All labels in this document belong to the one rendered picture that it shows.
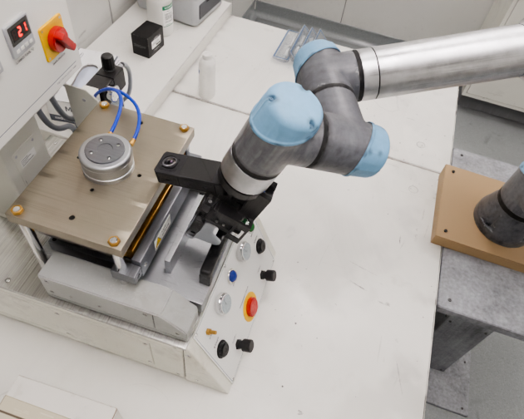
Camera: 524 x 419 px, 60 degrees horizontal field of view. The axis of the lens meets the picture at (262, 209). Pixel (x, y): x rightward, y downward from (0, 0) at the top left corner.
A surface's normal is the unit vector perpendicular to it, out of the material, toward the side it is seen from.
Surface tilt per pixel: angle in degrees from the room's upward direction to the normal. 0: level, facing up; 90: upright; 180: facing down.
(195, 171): 9
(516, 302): 0
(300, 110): 20
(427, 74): 69
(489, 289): 0
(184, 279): 0
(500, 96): 90
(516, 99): 90
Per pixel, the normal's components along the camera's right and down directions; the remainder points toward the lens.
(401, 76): 0.09, 0.53
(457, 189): 0.09, -0.55
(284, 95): 0.43, -0.47
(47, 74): 0.95, 0.29
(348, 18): -0.32, 0.73
